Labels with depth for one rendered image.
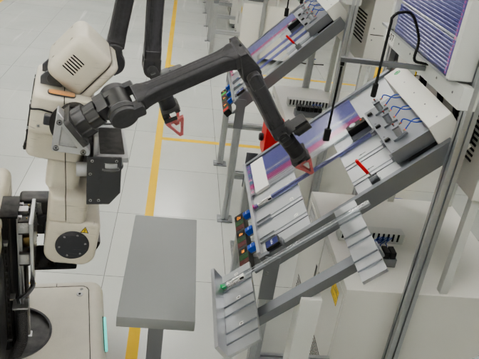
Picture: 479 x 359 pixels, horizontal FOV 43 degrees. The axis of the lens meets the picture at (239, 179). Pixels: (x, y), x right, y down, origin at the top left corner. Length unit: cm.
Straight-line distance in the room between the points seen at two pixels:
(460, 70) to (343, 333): 100
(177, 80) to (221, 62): 13
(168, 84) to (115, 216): 195
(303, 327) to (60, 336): 94
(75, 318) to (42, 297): 18
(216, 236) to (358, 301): 141
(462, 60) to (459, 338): 107
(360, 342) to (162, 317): 77
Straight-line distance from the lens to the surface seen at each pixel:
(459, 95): 187
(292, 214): 211
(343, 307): 219
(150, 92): 165
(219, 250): 332
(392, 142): 200
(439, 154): 196
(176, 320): 192
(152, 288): 203
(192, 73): 166
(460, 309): 234
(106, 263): 315
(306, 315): 177
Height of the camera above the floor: 185
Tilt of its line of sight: 27 degrees down
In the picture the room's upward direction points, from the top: 8 degrees clockwise
